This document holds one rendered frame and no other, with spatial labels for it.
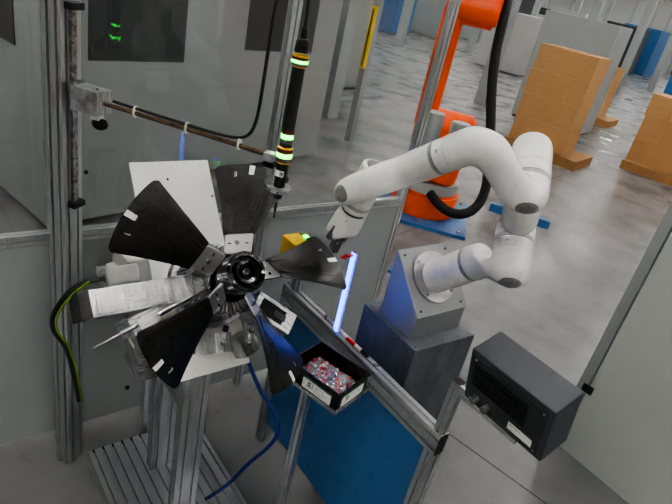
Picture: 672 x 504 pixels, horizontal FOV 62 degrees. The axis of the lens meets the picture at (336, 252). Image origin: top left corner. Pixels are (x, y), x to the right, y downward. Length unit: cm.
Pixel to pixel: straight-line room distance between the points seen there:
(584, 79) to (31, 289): 813
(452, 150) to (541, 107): 805
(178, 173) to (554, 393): 128
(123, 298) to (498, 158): 104
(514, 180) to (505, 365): 46
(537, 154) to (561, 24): 1068
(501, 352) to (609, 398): 167
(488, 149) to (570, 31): 1068
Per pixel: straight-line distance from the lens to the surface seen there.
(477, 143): 137
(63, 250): 207
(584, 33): 1194
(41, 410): 268
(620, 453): 324
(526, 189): 138
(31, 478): 269
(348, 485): 229
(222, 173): 177
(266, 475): 267
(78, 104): 184
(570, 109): 929
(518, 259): 172
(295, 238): 216
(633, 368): 304
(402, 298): 198
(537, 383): 147
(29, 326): 240
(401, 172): 148
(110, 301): 163
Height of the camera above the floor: 203
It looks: 27 degrees down
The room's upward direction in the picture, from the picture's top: 13 degrees clockwise
